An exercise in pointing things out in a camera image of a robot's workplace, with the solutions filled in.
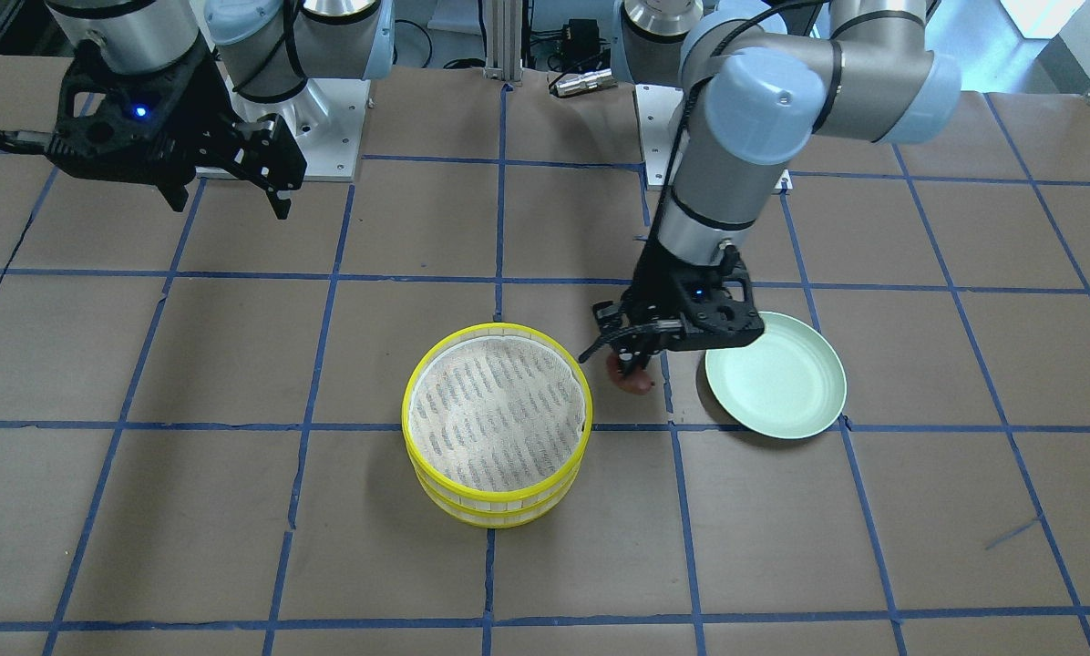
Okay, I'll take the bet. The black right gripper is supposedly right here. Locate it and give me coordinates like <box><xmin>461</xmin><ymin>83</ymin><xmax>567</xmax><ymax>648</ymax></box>
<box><xmin>0</xmin><ymin>41</ymin><xmax>307</xmax><ymax>220</ymax></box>

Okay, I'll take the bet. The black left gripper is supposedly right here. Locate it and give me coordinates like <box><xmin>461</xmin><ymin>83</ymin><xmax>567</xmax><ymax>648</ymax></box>
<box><xmin>578</xmin><ymin>240</ymin><xmax>765</xmax><ymax>382</ymax></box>

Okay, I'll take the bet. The brown bun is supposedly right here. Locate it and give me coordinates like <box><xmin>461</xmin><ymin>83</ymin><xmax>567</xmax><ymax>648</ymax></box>
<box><xmin>604</xmin><ymin>353</ymin><xmax>656</xmax><ymax>394</ymax></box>

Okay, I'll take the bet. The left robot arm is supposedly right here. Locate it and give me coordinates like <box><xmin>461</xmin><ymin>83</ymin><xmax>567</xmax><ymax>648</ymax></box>
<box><xmin>591</xmin><ymin>1</ymin><xmax>961</xmax><ymax>376</ymax></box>

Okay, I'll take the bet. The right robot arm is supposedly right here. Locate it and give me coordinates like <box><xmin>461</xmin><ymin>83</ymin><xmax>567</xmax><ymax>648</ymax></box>
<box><xmin>0</xmin><ymin>1</ymin><xmax>649</xmax><ymax>424</ymax></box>

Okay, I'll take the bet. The yellow steamer top layer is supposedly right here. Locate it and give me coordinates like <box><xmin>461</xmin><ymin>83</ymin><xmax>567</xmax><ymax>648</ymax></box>
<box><xmin>402</xmin><ymin>323</ymin><xmax>592</xmax><ymax>501</ymax></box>

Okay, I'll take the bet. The yellow steamer layer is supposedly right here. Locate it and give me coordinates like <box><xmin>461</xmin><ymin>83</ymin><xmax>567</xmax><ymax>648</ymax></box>
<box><xmin>402</xmin><ymin>323</ymin><xmax>592</xmax><ymax>501</ymax></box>
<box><xmin>408</xmin><ymin>453</ymin><xmax>585</xmax><ymax>529</ymax></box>

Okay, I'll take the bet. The yellow steamer bottom layer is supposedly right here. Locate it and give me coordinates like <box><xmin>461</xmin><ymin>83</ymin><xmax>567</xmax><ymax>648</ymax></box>
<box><xmin>408</xmin><ymin>453</ymin><xmax>585</xmax><ymax>529</ymax></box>

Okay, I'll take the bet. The light green plate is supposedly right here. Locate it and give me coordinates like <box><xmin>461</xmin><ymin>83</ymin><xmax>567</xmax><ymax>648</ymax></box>
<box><xmin>704</xmin><ymin>311</ymin><xmax>848</xmax><ymax>440</ymax></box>

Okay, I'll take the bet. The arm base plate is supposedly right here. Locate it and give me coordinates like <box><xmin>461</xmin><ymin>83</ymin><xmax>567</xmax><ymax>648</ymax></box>
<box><xmin>634</xmin><ymin>84</ymin><xmax>794</xmax><ymax>194</ymax></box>
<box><xmin>225</xmin><ymin>75</ymin><xmax>373</xmax><ymax>182</ymax></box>

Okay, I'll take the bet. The aluminium frame post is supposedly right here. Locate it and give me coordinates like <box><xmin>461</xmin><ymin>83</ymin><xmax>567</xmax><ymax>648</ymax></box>
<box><xmin>479</xmin><ymin>1</ymin><xmax>526</xmax><ymax>87</ymax></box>

